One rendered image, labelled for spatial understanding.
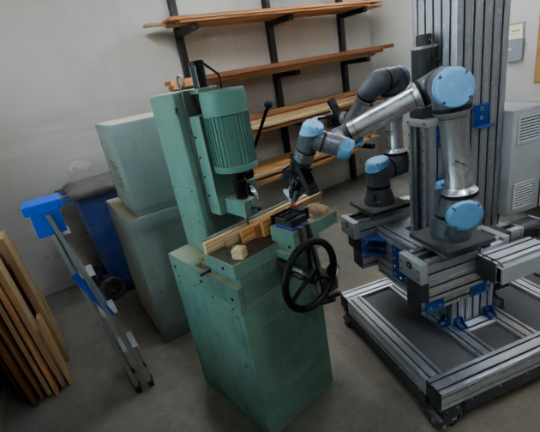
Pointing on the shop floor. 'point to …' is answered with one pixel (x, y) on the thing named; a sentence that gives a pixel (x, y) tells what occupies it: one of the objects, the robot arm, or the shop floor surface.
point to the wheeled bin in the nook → (100, 231)
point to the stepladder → (40, 206)
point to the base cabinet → (260, 351)
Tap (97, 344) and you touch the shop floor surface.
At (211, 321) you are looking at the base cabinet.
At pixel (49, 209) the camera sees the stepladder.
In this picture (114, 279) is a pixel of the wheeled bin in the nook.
